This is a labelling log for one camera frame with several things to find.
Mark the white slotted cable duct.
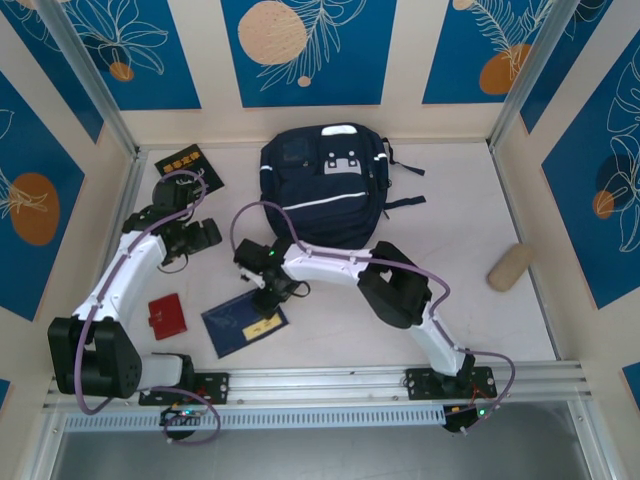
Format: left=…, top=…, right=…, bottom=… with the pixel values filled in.
left=64, top=404, right=446, bottom=432

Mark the black book yellow title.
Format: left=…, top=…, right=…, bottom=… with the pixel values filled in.
left=154, top=143, right=226, bottom=201

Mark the long aluminium mounting rail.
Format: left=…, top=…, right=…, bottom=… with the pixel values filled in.
left=42, top=362, right=596, bottom=409

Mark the aluminium frame post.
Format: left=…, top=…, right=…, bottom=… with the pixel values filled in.
left=487, top=0, right=616, bottom=154
left=34, top=0, right=141, bottom=159

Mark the navy blue student backpack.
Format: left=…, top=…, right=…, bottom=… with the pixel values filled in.
left=259, top=122, right=427, bottom=250

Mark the red wallet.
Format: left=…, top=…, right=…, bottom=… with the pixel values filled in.
left=148, top=293, right=190, bottom=342

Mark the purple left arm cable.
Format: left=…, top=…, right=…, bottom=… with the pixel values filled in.
left=73, top=169, right=221, bottom=446

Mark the aluminium table side rail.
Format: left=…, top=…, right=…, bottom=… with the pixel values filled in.
left=74, top=147, right=149, bottom=372
left=489, top=144, right=564, bottom=361

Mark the small controller circuit board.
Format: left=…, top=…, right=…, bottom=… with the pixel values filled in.
left=443, top=404, right=501, bottom=434
left=159, top=405, right=204, bottom=427

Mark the beige pencil case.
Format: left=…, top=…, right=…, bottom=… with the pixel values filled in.
left=487, top=242, right=535, bottom=292

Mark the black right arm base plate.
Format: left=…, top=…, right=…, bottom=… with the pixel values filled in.
left=405, top=366, right=499, bottom=401

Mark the large blue book yellow label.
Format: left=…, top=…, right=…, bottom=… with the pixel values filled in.
left=200, top=289, right=291, bottom=359

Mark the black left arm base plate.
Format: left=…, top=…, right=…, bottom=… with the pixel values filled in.
left=138, top=370, right=231, bottom=406

